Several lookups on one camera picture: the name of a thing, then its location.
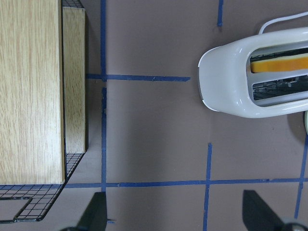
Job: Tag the green plate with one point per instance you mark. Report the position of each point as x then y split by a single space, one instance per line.
306 121

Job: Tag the cream white toaster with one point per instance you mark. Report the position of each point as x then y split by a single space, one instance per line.
226 83

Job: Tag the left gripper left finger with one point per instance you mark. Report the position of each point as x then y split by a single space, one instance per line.
94 217

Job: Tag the wooden wire shelf rack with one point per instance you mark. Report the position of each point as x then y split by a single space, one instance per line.
43 133

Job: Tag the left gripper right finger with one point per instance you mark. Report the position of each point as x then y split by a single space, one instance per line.
258 216

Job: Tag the toast slice in toaster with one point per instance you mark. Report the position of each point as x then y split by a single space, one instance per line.
281 64

